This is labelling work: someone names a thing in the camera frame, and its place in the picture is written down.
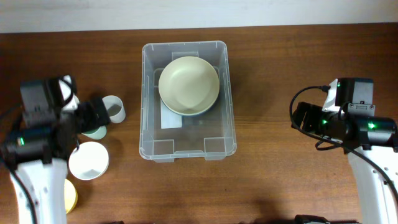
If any white bowl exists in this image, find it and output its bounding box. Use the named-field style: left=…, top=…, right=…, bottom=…
left=68, top=141, right=109, bottom=180

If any white paper label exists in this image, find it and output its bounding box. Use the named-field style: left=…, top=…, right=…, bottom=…
left=160, top=100, right=182, bottom=129

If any clear plastic storage bin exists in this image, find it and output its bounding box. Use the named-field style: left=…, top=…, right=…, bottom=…
left=139, top=40, right=237, bottom=162

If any dark blue bowl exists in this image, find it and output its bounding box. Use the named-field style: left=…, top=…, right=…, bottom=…
left=159, top=95, right=220, bottom=116

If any pale green cup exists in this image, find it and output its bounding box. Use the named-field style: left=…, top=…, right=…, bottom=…
left=82, top=126, right=107, bottom=140

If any yellow bowl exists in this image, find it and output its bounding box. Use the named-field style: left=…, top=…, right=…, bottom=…
left=64, top=179, right=78, bottom=214

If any white cup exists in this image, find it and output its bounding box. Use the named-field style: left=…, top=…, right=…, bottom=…
left=102, top=95, right=126, bottom=124

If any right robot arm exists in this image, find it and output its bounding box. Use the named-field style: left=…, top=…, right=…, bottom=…
left=289, top=101, right=397, bottom=223

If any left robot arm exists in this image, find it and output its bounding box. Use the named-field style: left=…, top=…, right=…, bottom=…
left=1, top=98, right=110, bottom=223

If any cream bowl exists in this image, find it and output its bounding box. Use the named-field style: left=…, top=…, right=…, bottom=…
left=158, top=55, right=220, bottom=114
left=160, top=91, right=219, bottom=116

